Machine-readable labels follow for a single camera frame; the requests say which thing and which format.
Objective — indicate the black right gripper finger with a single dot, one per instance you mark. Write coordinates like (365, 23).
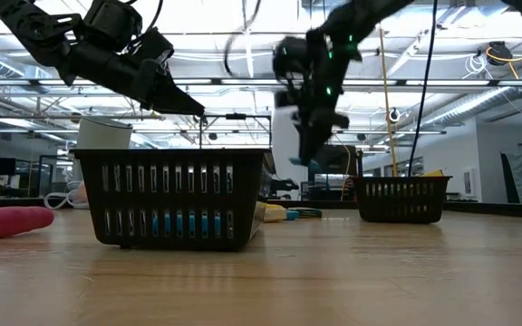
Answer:
(339, 121)
(313, 136)

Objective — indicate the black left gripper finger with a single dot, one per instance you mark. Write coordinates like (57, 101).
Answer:
(166, 97)

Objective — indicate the black slotted plastic basket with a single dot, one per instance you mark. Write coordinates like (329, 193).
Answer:
(401, 202)
(170, 199)

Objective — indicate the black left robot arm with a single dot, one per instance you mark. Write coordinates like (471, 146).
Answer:
(30, 27)

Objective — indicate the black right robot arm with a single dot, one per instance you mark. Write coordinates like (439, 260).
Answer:
(370, 11)

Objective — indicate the black box-shaped monitor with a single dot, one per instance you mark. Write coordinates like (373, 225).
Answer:
(340, 158)

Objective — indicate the pale cylindrical container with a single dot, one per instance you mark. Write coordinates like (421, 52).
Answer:
(104, 133)

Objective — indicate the dark leaning panel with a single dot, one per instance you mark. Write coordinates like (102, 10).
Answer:
(512, 176)

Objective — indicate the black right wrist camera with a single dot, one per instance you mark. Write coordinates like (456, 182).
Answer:
(290, 56)

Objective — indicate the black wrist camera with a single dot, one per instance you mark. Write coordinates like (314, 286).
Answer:
(290, 56)
(111, 22)

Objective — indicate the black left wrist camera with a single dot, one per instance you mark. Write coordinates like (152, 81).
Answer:
(111, 22)

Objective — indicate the round hanging ceiling camera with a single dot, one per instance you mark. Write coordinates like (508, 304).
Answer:
(394, 114)

